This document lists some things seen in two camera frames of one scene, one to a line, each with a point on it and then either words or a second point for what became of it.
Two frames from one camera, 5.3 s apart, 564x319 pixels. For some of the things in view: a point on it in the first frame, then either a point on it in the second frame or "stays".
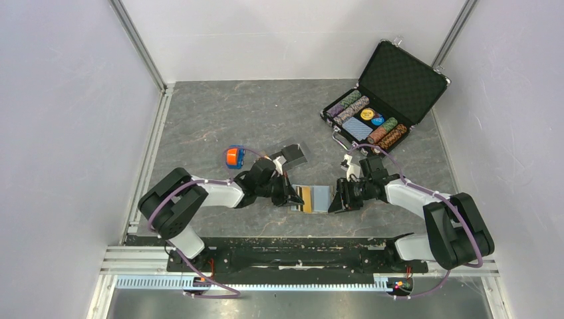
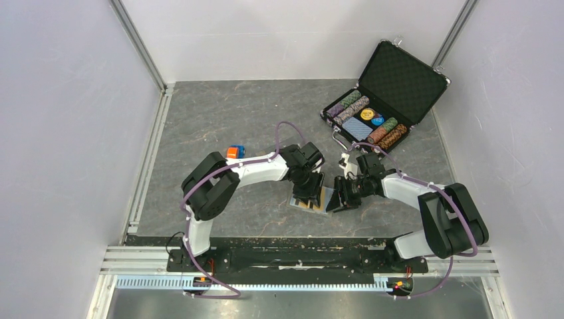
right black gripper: [342, 200] stays
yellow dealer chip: [367, 113] stays
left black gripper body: [275, 189] to [308, 184]
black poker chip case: [396, 89] stays
